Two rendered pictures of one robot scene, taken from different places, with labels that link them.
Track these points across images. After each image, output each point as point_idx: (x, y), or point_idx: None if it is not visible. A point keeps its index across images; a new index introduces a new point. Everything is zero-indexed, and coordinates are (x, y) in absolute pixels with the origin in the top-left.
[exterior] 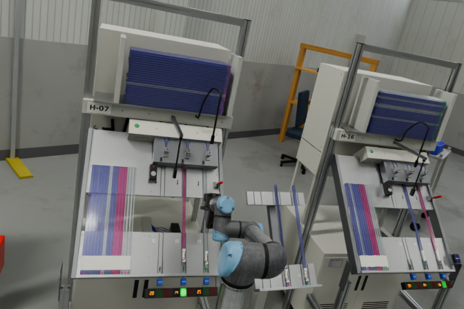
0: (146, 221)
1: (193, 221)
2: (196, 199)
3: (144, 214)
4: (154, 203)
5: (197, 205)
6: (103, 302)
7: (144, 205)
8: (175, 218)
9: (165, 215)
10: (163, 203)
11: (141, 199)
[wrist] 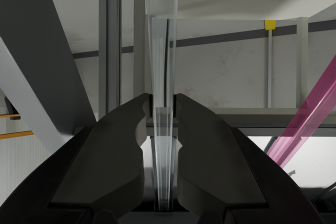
0: None
1: None
2: (142, 32)
3: None
4: (207, 9)
5: (138, 16)
6: None
7: (226, 7)
8: None
9: None
10: (190, 10)
11: (225, 15)
